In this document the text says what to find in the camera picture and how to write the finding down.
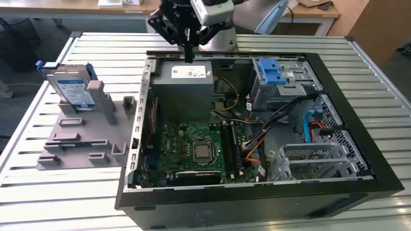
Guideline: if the black graphics card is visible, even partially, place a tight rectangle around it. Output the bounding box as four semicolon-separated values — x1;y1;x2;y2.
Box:
175;170;223;186

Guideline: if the orange front panel wire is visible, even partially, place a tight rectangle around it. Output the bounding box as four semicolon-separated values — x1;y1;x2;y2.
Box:
245;141;264;164

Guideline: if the black PC case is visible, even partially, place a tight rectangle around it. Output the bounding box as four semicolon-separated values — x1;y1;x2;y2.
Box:
115;50;404;231

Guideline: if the grey power supply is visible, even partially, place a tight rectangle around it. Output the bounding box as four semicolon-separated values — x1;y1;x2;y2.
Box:
149;60;215;123

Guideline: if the yellow wire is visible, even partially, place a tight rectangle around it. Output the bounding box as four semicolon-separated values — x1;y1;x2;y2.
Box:
211;77;240;113

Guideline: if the green motherboard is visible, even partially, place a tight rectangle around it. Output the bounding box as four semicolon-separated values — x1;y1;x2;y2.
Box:
140;121;259;188

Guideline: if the black RAM slot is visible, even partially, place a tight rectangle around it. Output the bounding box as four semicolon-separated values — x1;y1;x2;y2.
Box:
221;122;232;178

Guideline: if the grey parts rack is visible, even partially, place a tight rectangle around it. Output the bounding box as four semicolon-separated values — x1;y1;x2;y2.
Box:
35;80;139;170

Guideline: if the wooden cabinet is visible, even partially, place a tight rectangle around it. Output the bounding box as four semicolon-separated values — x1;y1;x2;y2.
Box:
327;0;411;68

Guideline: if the orange power wire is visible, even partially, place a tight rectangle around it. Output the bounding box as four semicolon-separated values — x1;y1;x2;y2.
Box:
308;121;343;136

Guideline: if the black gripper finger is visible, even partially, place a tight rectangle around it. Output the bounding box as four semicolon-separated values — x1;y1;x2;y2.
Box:
189;21;225;64
147;9;191;64

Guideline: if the blue data wire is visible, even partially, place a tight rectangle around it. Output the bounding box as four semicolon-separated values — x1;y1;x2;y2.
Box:
301;108;324;145

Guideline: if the black mesh bin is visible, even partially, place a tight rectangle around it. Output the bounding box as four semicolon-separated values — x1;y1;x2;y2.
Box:
0;16;43;73

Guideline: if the white furniture foot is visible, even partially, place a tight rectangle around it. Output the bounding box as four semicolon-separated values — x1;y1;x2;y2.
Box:
0;79;16;99

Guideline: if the installed RAM stick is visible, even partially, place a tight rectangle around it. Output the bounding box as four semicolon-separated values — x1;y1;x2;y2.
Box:
229;123;244;174

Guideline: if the metal disk bay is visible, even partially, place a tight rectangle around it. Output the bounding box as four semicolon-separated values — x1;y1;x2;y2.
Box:
268;141;368;182

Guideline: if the silver CPU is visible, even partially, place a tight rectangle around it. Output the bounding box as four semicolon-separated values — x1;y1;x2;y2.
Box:
193;143;213;161

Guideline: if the CPU socket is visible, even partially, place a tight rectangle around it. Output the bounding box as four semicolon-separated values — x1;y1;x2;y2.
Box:
191;137;216;167

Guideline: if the wooden desk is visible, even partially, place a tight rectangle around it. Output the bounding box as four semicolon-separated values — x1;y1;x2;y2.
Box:
0;0;341;37

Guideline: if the hard disk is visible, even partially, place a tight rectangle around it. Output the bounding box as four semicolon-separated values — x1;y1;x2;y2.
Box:
35;61;99;112

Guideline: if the large white box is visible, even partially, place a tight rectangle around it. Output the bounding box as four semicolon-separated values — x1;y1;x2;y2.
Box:
97;0;124;9

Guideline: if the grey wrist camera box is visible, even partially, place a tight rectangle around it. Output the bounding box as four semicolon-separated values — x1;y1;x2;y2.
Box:
189;0;236;26

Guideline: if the black chair base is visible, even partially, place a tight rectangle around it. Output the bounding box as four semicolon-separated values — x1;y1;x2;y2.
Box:
396;42;411;57

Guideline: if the metal drive cage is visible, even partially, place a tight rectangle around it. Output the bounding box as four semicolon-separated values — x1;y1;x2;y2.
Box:
249;57;324;113

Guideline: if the black cable bundle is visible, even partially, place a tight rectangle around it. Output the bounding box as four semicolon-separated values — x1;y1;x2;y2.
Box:
248;96;319;150

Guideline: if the cardboard piece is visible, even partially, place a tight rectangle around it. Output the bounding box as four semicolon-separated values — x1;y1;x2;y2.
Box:
296;0;331;7

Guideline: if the white grey wire bundle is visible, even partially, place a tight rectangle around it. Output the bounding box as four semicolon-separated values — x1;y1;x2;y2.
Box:
211;110;265;125

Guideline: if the blue plastic drive latch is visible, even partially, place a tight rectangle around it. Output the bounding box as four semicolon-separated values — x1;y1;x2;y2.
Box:
257;58;283;85

